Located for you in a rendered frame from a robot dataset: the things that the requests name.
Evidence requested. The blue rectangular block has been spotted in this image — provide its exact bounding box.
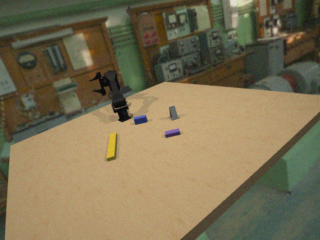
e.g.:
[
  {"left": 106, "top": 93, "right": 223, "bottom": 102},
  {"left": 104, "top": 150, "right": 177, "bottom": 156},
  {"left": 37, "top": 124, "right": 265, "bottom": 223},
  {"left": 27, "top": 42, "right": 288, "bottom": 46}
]
[{"left": 134, "top": 115, "right": 147, "bottom": 125}]

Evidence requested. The purple flat bar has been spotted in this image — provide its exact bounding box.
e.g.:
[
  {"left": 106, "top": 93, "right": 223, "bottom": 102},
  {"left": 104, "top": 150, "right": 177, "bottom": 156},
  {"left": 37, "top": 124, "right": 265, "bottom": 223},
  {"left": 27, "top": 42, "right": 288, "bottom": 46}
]
[{"left": 165, "top": 128, "right": 180, "bottom": 138}]

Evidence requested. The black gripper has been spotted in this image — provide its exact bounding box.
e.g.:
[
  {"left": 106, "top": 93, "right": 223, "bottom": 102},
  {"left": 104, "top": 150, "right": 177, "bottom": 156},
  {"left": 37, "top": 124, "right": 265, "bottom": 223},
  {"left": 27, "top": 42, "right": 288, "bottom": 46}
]
[{"left": 90, "top": 72, "right": 109, "bottom": 96}]

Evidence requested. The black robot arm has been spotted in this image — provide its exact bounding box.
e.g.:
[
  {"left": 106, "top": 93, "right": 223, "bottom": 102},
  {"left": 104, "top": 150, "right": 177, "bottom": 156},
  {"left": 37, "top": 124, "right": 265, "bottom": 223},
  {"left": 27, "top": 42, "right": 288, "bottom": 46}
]
[{"left": 101, "top": 70, "right": 131, "bottom": 122}]

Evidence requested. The yellow bar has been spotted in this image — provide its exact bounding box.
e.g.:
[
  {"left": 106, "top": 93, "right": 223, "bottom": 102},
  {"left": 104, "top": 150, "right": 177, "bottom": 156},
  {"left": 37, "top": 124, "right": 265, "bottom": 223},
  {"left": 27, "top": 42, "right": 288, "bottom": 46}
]
[{"left": 107, "top": 132, "right": 117, "bottom": 162}]

